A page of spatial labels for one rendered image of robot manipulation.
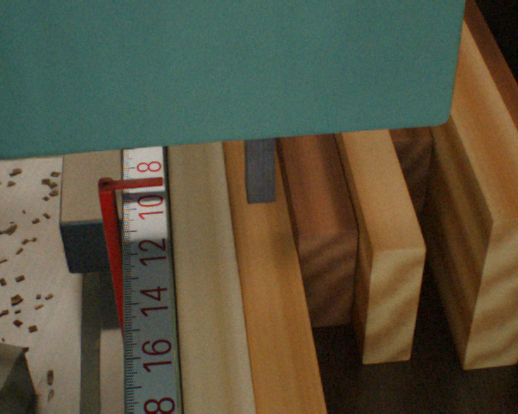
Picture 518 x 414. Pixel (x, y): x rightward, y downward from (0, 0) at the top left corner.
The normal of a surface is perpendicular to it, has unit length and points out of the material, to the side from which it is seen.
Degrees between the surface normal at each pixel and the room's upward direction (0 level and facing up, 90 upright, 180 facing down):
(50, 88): 90
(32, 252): 0
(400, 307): 90
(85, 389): 0
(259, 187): 90
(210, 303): 0
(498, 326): 90
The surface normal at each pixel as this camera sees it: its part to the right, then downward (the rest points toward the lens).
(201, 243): -0.01, -0.73
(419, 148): 0.11, 0.68
